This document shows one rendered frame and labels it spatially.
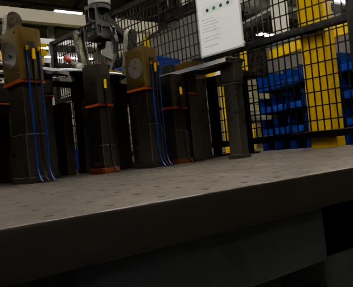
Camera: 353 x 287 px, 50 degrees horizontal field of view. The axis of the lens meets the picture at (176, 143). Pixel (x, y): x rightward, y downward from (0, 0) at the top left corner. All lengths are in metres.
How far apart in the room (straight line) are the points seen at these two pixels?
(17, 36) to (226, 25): 1.01
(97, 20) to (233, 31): 0.63
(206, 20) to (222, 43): 0.14
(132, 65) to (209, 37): 0.69
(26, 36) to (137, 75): 0.33
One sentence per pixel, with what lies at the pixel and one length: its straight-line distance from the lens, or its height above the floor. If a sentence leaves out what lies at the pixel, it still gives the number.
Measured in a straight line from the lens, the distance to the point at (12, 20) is 1.00.
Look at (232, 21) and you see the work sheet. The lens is 1.69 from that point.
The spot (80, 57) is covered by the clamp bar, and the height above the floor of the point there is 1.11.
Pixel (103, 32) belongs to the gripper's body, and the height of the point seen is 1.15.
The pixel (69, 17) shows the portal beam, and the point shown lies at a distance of 7.71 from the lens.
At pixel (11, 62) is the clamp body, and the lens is 0.94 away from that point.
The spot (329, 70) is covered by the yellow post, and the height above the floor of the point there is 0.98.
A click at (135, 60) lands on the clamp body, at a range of 1.12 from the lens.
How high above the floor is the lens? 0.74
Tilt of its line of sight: 1 degrees up
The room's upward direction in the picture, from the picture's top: 6 degrees counter-clockwise
